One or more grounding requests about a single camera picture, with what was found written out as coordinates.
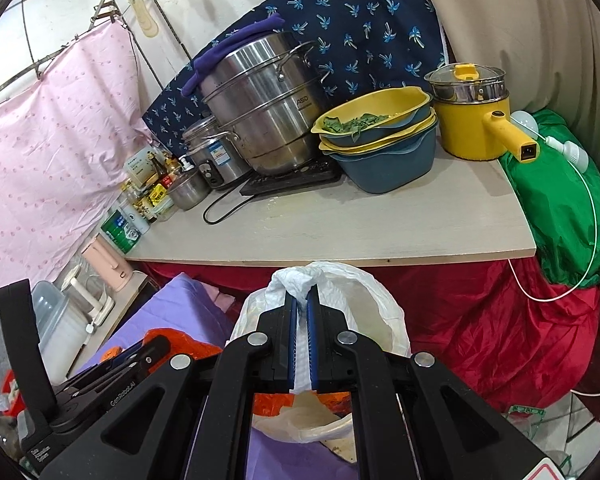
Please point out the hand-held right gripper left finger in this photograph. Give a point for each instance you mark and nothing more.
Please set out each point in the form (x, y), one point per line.
(293, 340)

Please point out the beige hanging rice paddle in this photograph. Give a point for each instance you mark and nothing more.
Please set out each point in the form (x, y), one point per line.
(142, 12)

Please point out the white glass kettle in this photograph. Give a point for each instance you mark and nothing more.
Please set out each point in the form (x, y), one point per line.
(97, 305)

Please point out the white plastic bag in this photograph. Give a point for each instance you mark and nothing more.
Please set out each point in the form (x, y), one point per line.
(360, 300)

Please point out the row of condiment bottles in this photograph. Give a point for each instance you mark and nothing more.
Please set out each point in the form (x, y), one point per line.
(152, 195)

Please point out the yellow colander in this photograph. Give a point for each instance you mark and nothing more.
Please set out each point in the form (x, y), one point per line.
(380, 142)
(405, 102)

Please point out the steel steamer insert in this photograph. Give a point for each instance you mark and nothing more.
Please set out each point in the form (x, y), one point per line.
(480, 92)

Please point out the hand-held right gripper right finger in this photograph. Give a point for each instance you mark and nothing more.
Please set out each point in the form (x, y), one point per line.
(312, 340)

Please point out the clear lidded plastic container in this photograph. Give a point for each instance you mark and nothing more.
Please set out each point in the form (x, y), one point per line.
(55, 330)

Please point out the beige curtain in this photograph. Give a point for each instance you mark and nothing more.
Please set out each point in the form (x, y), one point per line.
(530, 35)

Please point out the clear printed plastic bag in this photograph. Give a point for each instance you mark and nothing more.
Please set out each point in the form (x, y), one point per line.
(527, 410)

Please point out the yellow electric pot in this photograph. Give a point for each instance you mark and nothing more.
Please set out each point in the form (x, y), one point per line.
(470, 130)

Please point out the red satin cloth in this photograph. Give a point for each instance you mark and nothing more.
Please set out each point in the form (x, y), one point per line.
(480, 320)

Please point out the blue plastic basin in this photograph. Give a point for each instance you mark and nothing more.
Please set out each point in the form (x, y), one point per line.
(380, 170)
(420, 120)

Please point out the pink cloth piece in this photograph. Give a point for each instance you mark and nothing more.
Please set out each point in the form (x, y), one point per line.
(220, 297)

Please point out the pink electric kettle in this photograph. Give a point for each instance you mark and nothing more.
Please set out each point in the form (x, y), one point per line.
(105, 265)

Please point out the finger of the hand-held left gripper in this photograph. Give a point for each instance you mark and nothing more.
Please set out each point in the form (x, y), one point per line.
(155, 347)
(95, 400)

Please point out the green plastic bag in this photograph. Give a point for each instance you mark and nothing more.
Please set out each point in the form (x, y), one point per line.
(555, 210)

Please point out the orange plastic bag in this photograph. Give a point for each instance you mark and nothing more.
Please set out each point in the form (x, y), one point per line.
(200, 347)

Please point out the large steel steamer pot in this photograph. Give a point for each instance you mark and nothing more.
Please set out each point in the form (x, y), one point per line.
(265, 110)

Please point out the pink dotted cloth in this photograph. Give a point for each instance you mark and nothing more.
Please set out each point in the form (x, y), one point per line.
(55, 135)

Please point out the glass lid with yellow knob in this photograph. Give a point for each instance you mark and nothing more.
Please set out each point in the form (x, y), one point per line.
(462, 72)

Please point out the small steel pot with lid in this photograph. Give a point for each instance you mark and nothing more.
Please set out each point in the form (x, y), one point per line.
(187, 192)

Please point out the black induction cooktop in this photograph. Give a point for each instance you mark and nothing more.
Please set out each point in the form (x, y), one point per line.
(290, 180)

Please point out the white light bulb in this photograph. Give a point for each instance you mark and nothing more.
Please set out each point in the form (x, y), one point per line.
(525, 121)

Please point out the purple towel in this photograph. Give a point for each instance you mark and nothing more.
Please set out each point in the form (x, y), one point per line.
(220, 50)

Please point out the green tin can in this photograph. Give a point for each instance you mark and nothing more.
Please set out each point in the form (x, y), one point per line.
(120, 232)

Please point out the white lamp socket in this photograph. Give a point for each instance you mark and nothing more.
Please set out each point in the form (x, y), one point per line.
(575, 155)

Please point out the green leafy vegetables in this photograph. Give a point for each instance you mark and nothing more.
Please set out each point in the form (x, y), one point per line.
(355, 122)

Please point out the lilac bed sheet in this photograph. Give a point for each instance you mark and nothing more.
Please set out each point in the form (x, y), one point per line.
(180, 305)

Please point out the navy palm-print cloth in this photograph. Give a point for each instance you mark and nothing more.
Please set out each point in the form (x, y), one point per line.
(370, 25)

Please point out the steel rice cooker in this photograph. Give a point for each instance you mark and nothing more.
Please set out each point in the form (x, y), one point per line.
(220, 155)

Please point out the red plastic container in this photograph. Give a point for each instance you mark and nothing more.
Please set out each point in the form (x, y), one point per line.
(10, 400)

